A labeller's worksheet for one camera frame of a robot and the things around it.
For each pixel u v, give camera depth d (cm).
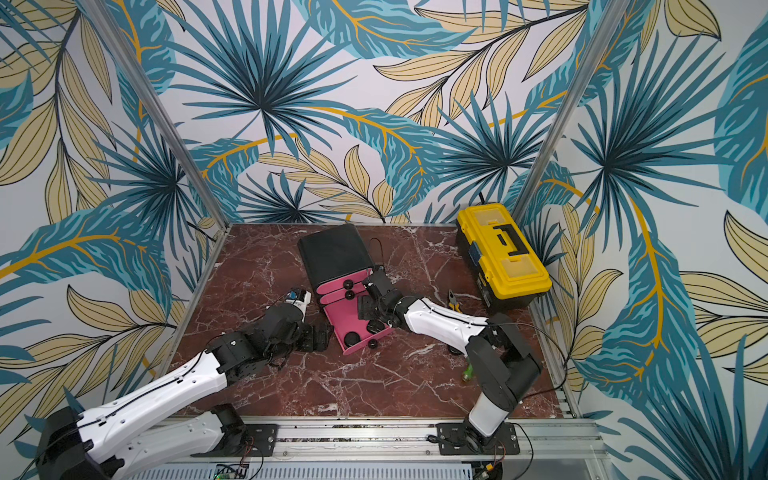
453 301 98
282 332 58
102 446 40
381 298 67
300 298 69
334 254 93
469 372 83
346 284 85
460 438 74
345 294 89
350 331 90
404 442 75
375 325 90
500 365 45
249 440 73
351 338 88
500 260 88
